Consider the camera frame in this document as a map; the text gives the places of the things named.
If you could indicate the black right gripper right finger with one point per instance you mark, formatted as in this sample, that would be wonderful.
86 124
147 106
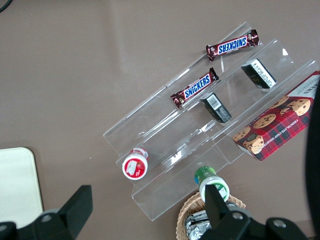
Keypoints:
217 210

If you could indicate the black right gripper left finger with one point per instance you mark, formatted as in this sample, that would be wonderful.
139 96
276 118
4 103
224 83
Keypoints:
75 210

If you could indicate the oval light wicker basket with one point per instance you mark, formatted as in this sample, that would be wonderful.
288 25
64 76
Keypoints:
187 210

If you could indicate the beige plastic tray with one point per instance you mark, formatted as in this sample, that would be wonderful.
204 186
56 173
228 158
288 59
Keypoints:
17 185

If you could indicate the silver foil packs stack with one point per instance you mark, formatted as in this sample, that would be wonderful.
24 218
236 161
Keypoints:
196 225

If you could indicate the green lidded yogurt cup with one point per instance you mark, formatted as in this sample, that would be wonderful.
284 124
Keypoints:
208 178

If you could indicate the red lidded yogurt cup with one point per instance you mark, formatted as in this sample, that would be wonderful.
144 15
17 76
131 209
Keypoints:
135 166

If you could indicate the clear acrylic stepped display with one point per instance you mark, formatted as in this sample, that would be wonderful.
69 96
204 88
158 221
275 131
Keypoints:
175 140

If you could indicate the small black box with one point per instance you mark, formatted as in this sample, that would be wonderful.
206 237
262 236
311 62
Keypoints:
215 107
258 73

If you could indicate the red tartan cookie box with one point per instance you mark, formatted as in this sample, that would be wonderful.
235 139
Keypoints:
277 125

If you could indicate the Snickers chocolate bar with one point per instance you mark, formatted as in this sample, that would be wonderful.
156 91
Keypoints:
195 87
232 45

